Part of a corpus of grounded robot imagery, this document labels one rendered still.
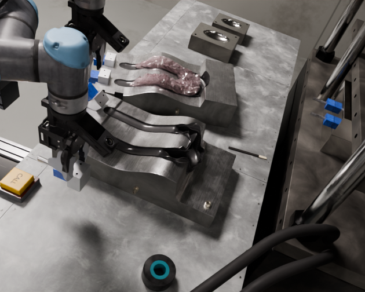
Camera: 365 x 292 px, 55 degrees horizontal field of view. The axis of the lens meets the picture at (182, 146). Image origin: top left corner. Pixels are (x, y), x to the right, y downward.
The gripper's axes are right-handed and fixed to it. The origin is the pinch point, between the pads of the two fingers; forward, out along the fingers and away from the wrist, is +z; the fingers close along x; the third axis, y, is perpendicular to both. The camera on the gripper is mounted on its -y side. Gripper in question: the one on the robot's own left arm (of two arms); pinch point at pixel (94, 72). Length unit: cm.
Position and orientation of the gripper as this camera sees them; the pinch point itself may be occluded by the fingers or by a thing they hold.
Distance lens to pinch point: 107.4
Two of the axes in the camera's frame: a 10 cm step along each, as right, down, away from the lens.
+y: -9.2, -3.9, 0.9
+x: -3.4, 6.3, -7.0
